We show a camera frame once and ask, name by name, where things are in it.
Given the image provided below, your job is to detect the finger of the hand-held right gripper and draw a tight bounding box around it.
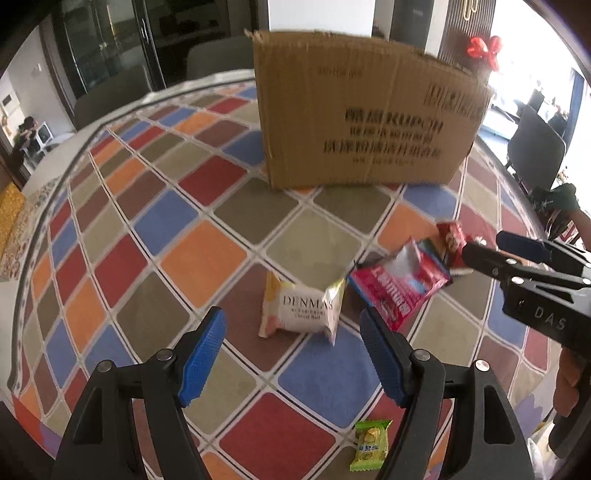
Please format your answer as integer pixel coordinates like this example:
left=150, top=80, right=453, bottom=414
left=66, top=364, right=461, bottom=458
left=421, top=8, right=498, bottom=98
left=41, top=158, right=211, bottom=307
left=461, top=242, right=532, bottom=289
left=495, top=232, right=591, bottom=271

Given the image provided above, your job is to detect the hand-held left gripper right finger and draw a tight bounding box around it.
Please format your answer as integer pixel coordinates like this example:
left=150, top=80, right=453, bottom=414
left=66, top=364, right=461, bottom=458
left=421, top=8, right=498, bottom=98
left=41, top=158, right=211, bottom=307
left=359, top=307, right=532, bottom=480

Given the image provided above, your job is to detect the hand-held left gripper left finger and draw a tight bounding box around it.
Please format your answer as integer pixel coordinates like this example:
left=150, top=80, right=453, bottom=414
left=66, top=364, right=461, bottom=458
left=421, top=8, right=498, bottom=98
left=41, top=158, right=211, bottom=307
left=48, top=305, right=228, bottom=480

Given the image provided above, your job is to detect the red candy wrapper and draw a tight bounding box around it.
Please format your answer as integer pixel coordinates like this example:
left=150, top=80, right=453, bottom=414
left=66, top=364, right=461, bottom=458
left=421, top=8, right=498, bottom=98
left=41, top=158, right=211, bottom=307
left=436, top=220, right=485, bottom=278

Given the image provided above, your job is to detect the pink snack packet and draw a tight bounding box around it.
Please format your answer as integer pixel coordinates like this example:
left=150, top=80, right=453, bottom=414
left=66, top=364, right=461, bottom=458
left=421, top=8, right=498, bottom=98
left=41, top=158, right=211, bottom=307
left=348, top=237, right=454, bottom=332

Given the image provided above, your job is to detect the yellow green candy packet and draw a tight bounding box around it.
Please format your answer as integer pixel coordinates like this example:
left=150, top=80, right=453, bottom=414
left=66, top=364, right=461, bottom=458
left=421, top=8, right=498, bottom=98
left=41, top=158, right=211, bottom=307
left=348, top=419, right=393, bottom=472

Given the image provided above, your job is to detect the white snack packet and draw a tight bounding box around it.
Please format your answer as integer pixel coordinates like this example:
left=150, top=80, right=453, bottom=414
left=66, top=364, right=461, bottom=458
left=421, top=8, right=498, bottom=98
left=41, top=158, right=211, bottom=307
left=257, top=270, right=347, bottom=346

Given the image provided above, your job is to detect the brown cardboard box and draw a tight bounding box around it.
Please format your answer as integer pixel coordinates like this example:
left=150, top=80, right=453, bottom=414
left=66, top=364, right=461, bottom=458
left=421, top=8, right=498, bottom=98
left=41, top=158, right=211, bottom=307
left=244, top=28, right=494, bottom=190

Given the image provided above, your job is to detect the person's right hand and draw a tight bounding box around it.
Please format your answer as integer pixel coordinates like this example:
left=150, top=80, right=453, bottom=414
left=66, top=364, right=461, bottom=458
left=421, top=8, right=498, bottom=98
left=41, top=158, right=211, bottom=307
left=555, top=347, right=591, bottom=417

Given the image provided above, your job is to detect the dark green cloth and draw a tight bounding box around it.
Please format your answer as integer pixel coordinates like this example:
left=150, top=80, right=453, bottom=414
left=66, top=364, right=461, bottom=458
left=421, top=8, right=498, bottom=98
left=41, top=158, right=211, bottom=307
left=530, top=184, right=583, bottom=241

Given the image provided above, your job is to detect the pastel patterned mat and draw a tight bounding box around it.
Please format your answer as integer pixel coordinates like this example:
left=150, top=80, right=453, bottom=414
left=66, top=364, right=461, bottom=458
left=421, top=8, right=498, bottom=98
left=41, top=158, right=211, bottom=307
left=9, top=360, right=561, bottom=480

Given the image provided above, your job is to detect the dark grey chair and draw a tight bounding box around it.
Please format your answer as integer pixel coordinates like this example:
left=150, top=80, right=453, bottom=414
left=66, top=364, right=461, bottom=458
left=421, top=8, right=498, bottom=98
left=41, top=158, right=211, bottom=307
left=505, top=106, right=568, bottom=182

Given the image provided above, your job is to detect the colourful checkered mat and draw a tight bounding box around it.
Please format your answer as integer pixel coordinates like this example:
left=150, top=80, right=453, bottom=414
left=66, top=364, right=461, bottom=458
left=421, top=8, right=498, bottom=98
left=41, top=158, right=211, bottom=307
left=0, top=69, right=555, bottom=480

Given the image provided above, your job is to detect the red flower decoration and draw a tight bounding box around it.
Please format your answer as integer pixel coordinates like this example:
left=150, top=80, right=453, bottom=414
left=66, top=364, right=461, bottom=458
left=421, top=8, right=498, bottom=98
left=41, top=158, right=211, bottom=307
left=466, top=36, right=503, bottom=72

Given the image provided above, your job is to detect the floral patterned placemat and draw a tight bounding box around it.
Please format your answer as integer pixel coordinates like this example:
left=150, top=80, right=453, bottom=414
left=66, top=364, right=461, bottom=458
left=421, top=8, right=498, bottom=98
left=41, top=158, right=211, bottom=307
left=0, top=178, right=61, bottom=282

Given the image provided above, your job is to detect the woven yellow tissue box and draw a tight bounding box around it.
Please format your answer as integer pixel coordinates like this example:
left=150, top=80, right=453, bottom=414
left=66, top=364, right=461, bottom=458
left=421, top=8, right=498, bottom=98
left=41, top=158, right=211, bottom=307
left=0, top=182, right=26, bottom=259

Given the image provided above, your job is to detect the white shoe rack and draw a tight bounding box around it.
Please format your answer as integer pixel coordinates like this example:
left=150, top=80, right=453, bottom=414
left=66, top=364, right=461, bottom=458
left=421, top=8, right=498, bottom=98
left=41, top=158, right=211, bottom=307
left=21, top=121, right=58, bottom=160

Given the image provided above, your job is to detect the grey dining chair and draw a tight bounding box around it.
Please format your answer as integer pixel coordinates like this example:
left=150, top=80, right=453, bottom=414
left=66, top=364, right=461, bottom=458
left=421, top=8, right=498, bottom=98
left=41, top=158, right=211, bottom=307
left=186, top=34, right=254, bottom=80
left=74, top=65, right=155, bottom=128

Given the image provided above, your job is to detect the glass sliding door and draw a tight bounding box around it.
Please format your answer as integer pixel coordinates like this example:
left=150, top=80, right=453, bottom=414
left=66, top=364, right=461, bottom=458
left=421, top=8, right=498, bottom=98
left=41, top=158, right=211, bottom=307
left=51, top=0, right=259, bottom=95

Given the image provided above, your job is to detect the dark slatted wall panel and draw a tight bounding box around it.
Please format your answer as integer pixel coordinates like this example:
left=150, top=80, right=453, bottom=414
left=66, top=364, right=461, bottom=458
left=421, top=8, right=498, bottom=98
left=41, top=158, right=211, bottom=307
left=436, top=0, right=495, bottom=75

